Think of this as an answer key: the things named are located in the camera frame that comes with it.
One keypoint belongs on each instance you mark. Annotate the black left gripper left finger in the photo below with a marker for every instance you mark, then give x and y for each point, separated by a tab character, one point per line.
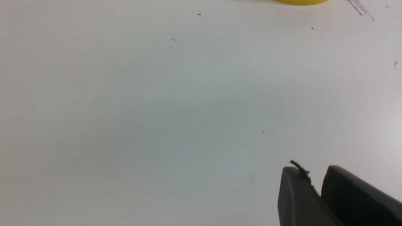
299	204

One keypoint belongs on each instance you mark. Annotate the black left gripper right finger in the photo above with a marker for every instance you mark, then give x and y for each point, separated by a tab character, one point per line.
356	202

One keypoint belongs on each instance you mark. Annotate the yellow rimmed bamboo steamer tray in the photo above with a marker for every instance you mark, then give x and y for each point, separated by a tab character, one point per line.
301	2

